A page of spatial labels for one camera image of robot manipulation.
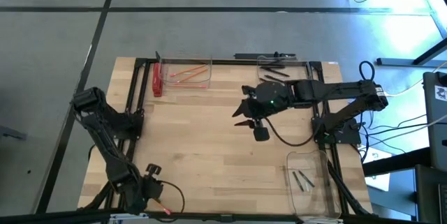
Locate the orange pencil pink eraser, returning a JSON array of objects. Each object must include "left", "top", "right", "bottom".
[
  {"left": 175, "top": 68, "right": 210, "bottom": 84},
  {"left": 170, "top": 64, "right": 207, "bottom": 77},
  {"left": 153, "top": 198, "right": 173, "bottom": 216}
]

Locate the clear plastic bin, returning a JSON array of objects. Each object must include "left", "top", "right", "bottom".
[
  {"left": 286, "top": 149, "right": 342, "bottom": 220},
  {"left": 159, "top": 56, "right": 213, "bottom": 91},
  {"left": 256, "top": 55, "right": 310, "bottom": 85}
]

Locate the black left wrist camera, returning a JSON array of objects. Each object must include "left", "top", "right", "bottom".
[{"left": 144, "top": 163, "right": 163, "bottom": 177}]

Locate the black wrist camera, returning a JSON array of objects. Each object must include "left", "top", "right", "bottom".
[
  {"left": 144, "top": 163, "right": 163, "bottom": 177},
  {"left": 251, "top": 119, "right": 271, "bottom": 142}
]

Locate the grey floor bar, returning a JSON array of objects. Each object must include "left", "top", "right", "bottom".
[{"left": 376, "top": 57, "right": 447, "bottom": 68}]

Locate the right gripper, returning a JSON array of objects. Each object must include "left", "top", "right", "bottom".
[{"left": 232, "top": 80, "right": 293, "bottom": 128}]

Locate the black power strip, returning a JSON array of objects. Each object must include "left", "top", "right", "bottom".
[{"left": 233, "top": 52, "right": 298, "bottom": 61}]

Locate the black aluminium table frame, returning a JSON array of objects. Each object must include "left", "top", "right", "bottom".
[{"left": 124, "top": 56, "right": 350, "bottom": 223}]

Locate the dark green pen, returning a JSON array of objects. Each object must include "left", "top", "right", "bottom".
[{"left": 270, "top": 68, "right": 291, "bottom": 78}]

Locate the white paper sheet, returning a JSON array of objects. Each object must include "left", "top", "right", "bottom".
[{"left": 362, "top": 145, "right": 392, "bottom": 192}]

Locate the black diagonal frame brace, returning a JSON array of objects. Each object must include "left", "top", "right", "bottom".
[{"left": 326, "top": 160, "right": 373, "bottom": 216}]

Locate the white cable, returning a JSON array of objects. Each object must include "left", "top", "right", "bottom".
[{"left": 383, "top": 71, "right": 447, "bottom": 98}]

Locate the black diagonal beam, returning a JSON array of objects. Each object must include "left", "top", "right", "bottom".
[{"left": 361, "top": 147, "right": 432, "bottom": 178}]

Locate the black camera cable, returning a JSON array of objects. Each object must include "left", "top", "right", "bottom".
[
  {"left": 265, "top": 117, "right": 317, "bottom": 147},
  {"left": 159, "top": 180, "right": 186, "bottom": 223}
]

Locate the grey equipment case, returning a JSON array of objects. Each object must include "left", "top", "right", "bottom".
[{"left": 422, "top": 71, "right": 447, "bottom": 172}]

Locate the dark grey box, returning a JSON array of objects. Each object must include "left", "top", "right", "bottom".
[{"left": 414, "top": 164, "right": 447, "bottom": 224}]

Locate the black looped cable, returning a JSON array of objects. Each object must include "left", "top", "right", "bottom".
[{"left": 358, "top": 60, "right": 376, "bottom": 82}]

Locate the black left camera cable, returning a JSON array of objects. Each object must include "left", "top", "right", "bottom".
[{"left": 159, "top": 180, "right": 186, "bottom": 223}]

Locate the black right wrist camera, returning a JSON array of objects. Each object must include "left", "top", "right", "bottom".
[{"left": 251, "top": 119, "right": 271, "bottom": 142}]

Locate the black stand leg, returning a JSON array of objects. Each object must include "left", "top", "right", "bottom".
[{"left": 413, "top": 37, "right": 447, "bottom": 66}]

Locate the black right camera cable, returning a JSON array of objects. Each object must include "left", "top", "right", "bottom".
[{"left": 265, "top": 117, "right": 317, "bottom": 147}]

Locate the black pen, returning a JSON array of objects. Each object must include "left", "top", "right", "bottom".
[
  {"left": 292, "top": 170, "right": 304, "bottom": 193},
  {"left": 298, "top": 170, "right": 316, "bottom": 188}
]

